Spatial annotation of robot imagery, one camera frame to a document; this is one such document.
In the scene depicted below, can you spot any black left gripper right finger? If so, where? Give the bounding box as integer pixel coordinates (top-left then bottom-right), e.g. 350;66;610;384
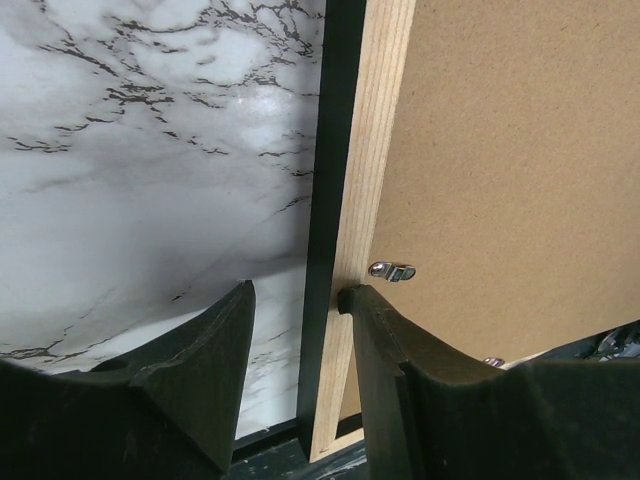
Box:
338;285;639;479

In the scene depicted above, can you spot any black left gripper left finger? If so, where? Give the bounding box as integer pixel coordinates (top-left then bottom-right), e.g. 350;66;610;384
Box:
1;281;256;479

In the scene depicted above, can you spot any brown cardboard backing board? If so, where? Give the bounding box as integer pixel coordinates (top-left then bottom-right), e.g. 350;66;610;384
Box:
353;1;639;363

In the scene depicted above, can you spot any wooden picture frame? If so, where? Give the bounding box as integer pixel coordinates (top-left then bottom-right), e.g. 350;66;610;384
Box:
233;1;416;462

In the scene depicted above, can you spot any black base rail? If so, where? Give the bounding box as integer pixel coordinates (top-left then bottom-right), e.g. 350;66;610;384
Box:
225;440;370;480

